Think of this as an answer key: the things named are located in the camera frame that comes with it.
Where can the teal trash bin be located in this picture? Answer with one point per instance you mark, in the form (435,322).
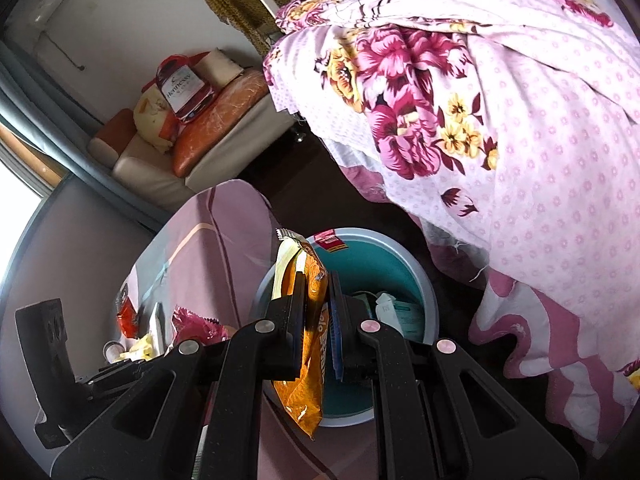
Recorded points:
(390,270)

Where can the window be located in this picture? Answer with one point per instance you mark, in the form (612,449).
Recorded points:
(20,190)

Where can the grey panel board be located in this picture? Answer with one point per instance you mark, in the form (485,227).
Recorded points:
(65,260)

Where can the floral pink quilt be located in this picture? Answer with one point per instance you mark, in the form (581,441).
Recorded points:
(525,135)

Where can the pink wafer wrapper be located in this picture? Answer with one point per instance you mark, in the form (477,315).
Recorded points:
(195,327)

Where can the red Hennessy bag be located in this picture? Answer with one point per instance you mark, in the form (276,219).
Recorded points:
(182,90)

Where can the blue-grey curtain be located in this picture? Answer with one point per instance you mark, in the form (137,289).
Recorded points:
(75,160)

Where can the white tissue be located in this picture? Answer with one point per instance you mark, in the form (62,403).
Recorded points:
(157,325)

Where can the checked pink grey cloth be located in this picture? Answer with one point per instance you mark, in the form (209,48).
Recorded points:
(225,240)

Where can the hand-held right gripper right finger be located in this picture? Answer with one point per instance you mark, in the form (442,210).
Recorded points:
(336,345)

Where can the red snack wrapper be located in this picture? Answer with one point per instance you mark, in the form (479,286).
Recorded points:
(127,320)

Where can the small metal can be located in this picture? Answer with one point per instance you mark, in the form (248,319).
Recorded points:
(112,350)

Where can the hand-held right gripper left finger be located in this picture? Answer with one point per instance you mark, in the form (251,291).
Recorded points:
(287,340)

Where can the yellow white crumpled wrapper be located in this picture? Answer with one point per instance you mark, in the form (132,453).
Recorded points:
(142,347)

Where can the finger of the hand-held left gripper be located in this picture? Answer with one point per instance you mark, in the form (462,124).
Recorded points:
(125,370)

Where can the yellow cartoon pillow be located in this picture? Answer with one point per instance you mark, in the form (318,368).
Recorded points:
(150,120)

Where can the orange seat cushion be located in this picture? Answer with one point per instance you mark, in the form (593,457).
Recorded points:
(220,115)

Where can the beige pillow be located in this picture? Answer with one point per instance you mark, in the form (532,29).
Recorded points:
(220,67)

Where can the beige sofa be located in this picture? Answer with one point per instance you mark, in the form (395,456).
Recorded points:
(150,170)

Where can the orange snack packet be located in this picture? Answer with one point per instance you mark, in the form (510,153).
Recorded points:
(306,410)

